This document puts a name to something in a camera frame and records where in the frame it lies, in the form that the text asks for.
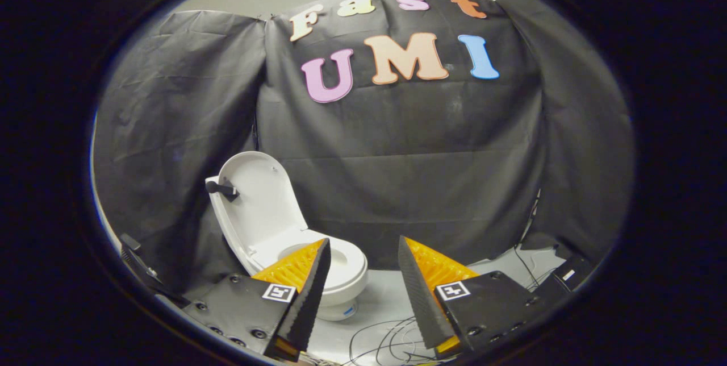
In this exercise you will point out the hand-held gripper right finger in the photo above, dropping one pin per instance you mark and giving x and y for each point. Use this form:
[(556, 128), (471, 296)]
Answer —
[(423, 298)]

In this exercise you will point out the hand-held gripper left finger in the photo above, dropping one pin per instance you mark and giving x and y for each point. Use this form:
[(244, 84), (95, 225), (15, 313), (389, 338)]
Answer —
[(309, 298)]

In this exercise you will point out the black backdrop cloth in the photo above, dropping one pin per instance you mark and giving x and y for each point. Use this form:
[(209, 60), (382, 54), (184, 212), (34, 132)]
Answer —
[(397, 156)]

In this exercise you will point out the black box with white label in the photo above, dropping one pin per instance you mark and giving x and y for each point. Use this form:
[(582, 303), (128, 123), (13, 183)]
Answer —
[(573, 278)]

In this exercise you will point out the black stand equipment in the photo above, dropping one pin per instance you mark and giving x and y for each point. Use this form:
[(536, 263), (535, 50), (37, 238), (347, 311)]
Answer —
[(133, 252)]

